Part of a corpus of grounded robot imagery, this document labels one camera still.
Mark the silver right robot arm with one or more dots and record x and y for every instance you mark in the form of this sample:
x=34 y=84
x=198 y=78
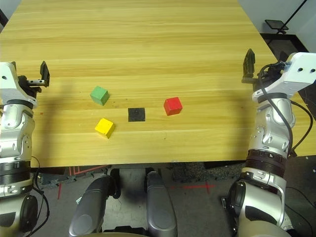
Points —
x=271 y=123

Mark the grey right robot leg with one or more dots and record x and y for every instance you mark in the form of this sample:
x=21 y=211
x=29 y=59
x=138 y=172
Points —
x=160 y=209

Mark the green wooden cube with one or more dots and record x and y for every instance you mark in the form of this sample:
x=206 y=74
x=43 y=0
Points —
x=98 y=95

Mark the black diagonal frame bar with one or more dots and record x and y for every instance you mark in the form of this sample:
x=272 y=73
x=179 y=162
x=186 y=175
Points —
x=3 y=19

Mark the short red tape strip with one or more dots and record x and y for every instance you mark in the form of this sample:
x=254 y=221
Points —
x=59 y=191

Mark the grey robot leg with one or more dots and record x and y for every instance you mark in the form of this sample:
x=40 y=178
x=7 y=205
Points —
x=86 y=212
x=160 y=209

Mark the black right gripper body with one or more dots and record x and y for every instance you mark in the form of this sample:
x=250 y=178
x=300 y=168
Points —
x=271 y=76

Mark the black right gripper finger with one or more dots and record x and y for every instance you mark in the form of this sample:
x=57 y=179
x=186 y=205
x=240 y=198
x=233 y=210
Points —
x=248 y=64

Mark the red wooden cube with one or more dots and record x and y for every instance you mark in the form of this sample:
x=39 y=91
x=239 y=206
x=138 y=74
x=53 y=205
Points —
x=172 y=106

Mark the grey left robot leg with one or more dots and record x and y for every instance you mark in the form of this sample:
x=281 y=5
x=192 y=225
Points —
x=86 y=212

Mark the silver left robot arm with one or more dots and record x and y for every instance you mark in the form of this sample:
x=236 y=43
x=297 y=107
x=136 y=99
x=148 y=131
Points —
x=14 y=123

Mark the black square marker pad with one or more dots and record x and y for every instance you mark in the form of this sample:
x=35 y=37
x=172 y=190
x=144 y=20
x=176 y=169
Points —
x=136 y=114

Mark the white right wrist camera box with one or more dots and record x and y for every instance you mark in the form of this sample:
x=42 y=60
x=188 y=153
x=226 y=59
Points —
x=296 y=74

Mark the tan robot torso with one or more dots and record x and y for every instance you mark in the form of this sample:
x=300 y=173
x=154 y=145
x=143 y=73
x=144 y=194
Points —
x=123 y=234

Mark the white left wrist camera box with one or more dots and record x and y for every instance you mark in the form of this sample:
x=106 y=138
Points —
x=7 y=81

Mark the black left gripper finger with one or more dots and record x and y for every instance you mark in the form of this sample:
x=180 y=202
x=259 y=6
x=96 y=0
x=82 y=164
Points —
x=45 y=72
x=13 y=65

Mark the small white connector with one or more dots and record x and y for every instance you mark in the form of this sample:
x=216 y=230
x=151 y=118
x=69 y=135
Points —
x=78 y=201

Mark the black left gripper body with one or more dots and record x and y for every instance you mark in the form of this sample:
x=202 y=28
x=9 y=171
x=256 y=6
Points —
x=27 y=89

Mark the black bar with screws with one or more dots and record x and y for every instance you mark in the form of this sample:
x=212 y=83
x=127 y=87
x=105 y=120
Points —
x=224 y=202

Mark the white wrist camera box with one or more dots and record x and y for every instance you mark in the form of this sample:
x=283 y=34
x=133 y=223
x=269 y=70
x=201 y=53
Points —
x=296 y=74
x=7 y=81

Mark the black tripod stand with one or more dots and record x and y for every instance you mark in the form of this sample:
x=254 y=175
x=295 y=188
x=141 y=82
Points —
x=275 y=24

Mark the yellow wooden cube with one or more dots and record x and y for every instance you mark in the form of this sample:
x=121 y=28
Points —
x=103 y=126

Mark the red tape outline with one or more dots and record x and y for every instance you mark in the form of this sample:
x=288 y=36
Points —
x=74 y=170

